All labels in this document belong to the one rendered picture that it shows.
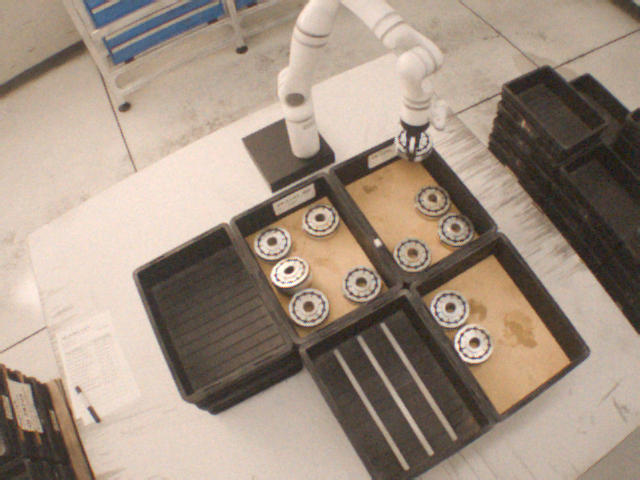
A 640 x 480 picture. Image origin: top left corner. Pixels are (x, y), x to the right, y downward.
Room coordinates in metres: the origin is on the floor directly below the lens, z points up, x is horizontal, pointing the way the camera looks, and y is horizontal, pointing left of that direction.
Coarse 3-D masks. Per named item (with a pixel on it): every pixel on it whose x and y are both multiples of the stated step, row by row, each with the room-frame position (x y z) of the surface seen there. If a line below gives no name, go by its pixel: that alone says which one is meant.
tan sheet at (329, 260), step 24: (288, 216) 0.76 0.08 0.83; (312, 240) 0.67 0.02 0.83; (336, 240) 0.65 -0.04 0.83; (264, 264) 0.62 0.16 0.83; (312, 264) 0.59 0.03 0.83; (336, 264) 0.58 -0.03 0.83; (360, 264) 0.57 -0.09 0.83; (312, 288) 0.53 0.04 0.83; (336, 288) 0.51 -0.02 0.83; (384, 288) 0.49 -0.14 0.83; (288, 312) 0.47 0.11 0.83; (336, 312) 0.45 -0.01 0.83
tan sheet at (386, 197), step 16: (400, 160) 0.88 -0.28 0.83; (368, 176) 0.84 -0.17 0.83; (384, 176) 0.83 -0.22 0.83; (400, 176) 0.82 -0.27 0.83; (416, 176) 0.81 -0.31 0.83; (352, 192) 0.80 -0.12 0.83; (368, 192) 0.79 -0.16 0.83; (384, 192) 0.78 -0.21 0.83; (400, 192) 0.77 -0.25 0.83; (416, 192) 0.76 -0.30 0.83; (368, 208) 0.73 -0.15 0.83; (384, 208) 0.72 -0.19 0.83; (400, 208) 0.72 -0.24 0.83; (384, 224) 0.67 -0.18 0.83; (400, 224) 0.66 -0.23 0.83; (416, 224) 0.66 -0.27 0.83; (432, 224) 0.65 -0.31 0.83; (384, 240) 0.62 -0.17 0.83; (400, 240) 0.62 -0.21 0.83; (432, 240) 0.60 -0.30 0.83; (432, 256) 0.55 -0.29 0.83
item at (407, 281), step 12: (384, 144) 0.87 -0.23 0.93; (360, 156) 0.84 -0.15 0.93; (336, 168) 0.82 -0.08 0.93; (336, 180) 0.78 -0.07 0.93; (456, 180) 0.71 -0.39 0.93; (468, 192) 0.67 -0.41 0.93; (480, 204) 0.63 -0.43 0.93; (360, 216) 0.65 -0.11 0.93; (372, 228) 0.61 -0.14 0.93; (492, 228) 0.55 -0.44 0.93; (480, 240) 0.52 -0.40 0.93; (384, 252) 0.54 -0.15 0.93; (456, 252) 0.50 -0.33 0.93; (396, 264) 0.50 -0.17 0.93; (432, 264) 0.48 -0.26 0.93; (420, 276) 0.46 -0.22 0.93
